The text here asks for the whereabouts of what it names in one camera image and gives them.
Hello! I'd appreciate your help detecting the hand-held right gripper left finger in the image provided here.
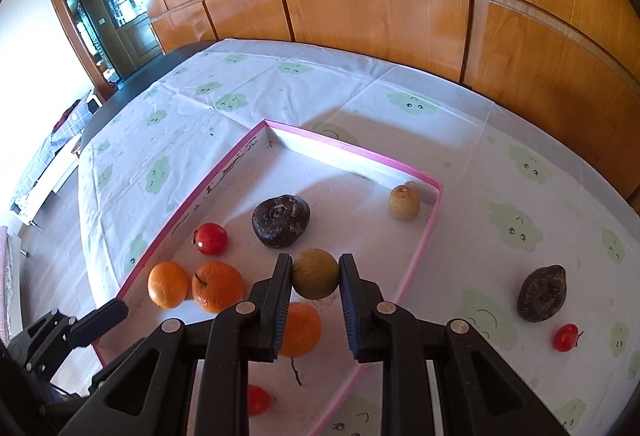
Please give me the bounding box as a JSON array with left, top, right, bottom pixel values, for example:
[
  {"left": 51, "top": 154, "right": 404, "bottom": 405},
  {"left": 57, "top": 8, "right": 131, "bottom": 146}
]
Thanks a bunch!
[{"left": 60, "top": 253, "right": 294, "bottom": 436}]

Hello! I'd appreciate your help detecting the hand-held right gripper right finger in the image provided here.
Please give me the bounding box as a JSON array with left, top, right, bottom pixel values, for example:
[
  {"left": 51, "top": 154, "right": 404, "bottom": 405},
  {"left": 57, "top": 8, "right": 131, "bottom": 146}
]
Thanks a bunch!
[{"left": 338, "top": 253, "right": 571, "bottom": 436}]

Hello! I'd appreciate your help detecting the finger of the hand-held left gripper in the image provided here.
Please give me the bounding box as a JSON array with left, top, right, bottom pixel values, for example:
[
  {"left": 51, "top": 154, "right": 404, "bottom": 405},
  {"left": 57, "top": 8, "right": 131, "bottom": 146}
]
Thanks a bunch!
[{"left": 66, "top": 299, "right": 131, "bottom": 350}]

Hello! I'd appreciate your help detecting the tangerine with long stem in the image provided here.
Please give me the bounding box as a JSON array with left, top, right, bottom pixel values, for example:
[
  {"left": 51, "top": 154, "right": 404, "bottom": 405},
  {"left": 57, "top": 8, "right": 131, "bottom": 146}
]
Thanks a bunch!
[{"left": 277, "top": 302, "right": 322, "bottom": 387}]

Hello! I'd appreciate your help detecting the brown longan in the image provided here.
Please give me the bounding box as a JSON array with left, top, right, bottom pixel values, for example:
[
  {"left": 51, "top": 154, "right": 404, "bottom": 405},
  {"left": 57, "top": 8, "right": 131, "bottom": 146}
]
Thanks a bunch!
[{"left": 291, "top": 248, "right": 342, "bottom": 301}]

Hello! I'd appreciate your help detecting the tangerine with short stem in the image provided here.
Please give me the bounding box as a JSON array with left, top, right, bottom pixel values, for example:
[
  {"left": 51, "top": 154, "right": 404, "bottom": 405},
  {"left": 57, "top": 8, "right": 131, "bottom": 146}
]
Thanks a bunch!
[{"left": 191, "top": 261, "right": 246, "bottom": 315}]

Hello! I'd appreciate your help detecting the small smooth orange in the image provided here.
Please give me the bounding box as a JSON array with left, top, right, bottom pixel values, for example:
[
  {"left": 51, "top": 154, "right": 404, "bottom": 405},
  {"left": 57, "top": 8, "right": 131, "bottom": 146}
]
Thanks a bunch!
[{"left": 147, "top": 261, "right": 190, "bottom": 309}]

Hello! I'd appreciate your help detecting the red cherry tomato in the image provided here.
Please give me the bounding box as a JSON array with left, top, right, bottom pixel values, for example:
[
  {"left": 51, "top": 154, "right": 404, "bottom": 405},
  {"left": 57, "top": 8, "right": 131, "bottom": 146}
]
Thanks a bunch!
[
  {"left": 552, "top": 323, "right": 584, "bottom": 353},
  {"left": 248, "top": 384, "right": 273, "bottom": 417},
  {"left": 193, "top": 223, "right": 229, "bottom": 256}
]

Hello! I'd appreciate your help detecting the round dark water chestnut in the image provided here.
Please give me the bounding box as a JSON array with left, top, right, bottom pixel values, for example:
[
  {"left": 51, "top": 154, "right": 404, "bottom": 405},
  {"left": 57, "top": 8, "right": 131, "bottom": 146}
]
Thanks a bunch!
[{"left": 251, "top": 194, "right": 311, "bottom": 249}]

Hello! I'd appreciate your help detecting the pale longan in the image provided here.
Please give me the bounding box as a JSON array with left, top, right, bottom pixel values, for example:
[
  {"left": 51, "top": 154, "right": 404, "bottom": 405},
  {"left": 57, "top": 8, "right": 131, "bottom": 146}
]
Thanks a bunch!
[{"left": 389, "top": 184, "right": 422, "bottom": 221}]

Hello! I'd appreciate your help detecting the pink shallow box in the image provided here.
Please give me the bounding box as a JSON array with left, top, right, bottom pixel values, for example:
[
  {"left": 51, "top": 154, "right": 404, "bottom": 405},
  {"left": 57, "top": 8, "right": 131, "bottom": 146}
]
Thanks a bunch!
[{"left": 95, "top": 118, "right": 444, "bottom": 436}]

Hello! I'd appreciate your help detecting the white rack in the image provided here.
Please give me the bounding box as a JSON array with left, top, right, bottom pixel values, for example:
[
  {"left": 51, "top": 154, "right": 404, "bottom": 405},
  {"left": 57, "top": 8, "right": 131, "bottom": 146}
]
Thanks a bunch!
[{"left": 10, "top": 136, "right": 83, "bottom": 229}]

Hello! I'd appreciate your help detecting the plaid cloth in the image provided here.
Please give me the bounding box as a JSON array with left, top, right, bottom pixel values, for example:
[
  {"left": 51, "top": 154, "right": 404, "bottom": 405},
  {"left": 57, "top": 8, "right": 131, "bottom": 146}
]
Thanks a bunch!
[{"left": 49, "top": 98, "right": 86, "bottom": 152}]

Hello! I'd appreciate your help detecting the lumpy dark water chestnut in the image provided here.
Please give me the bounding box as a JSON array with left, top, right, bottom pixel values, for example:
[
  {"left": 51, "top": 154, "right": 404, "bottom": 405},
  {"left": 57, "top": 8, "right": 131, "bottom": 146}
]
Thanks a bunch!
[{"left": 517, "top": 264, "right": 567, "bottom": 323}]

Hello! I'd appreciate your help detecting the white cloud-print tablecloth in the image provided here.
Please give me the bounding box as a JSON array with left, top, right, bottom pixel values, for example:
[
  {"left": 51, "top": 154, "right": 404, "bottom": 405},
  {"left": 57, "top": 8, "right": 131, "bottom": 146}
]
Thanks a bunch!
[{"left": 77, "top": 37, "right": 640, "bottom": 436}]

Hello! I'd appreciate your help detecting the wooden wardrobe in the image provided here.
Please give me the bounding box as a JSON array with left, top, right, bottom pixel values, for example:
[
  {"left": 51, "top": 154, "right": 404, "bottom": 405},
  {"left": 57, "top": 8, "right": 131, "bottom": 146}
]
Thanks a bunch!
[{"left": 112, "top": 0, "right": 640, "bottom": 197}]

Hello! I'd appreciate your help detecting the glass door cabinet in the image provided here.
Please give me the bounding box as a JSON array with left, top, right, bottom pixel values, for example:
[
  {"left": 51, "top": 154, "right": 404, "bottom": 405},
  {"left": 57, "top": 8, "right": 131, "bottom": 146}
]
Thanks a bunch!
[{"left": 65, "top": 0, "right": 163, "bottom": 84}]

